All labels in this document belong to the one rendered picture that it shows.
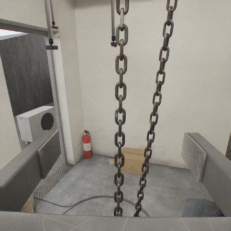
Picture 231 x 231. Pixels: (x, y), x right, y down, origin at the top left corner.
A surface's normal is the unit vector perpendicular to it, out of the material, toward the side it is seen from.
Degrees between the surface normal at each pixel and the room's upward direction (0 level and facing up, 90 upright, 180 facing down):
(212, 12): 90
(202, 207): 90
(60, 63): 90
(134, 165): 90
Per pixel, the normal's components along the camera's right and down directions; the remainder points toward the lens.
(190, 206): -0.12, 0.32
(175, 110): -0.33, 0.31
